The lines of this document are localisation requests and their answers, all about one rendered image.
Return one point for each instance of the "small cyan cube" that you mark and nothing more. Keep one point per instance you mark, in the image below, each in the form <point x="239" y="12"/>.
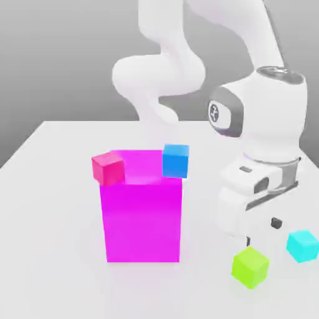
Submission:
<point x="302" y="246"/>

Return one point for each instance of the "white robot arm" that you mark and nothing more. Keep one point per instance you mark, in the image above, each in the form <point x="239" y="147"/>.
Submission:
<point x="159" y="74"/>

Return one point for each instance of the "large magenta box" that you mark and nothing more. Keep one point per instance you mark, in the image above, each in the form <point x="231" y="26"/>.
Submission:
<point x="142" y="219"/>

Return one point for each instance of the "small blue cube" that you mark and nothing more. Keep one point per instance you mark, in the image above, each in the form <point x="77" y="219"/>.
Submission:
<point x="175" y="163"/>

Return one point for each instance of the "small green cube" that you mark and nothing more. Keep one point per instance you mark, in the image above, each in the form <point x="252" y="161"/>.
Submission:
<point x="250" y="268"/>

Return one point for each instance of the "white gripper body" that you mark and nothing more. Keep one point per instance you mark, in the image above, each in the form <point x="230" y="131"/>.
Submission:
<point x="234" y="216"/>

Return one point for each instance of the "small pink cube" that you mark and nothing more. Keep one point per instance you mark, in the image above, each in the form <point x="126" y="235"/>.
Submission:
<point x="108" y="169"/>

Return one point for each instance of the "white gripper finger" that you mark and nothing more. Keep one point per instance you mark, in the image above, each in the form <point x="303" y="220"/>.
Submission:
<point x="276" y="223"/>
<point x="248" y="241"/>

